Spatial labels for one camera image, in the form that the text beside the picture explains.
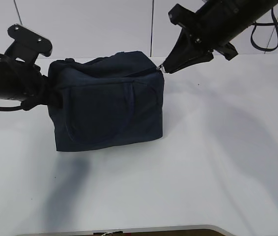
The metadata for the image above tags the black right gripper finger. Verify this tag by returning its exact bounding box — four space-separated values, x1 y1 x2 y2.
164 29 214 74

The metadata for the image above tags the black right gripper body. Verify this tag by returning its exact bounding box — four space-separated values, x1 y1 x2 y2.
168 0 278 60

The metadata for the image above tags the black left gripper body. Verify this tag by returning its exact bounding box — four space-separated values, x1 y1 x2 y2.
0 24 63 111

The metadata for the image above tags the navy blue lunch bag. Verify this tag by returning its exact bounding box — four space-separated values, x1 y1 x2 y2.
48 51 165 152

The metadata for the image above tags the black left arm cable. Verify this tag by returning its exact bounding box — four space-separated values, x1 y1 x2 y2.
0 99 26 112

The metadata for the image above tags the black strap loop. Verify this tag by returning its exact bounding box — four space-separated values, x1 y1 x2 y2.
250 6 278 52

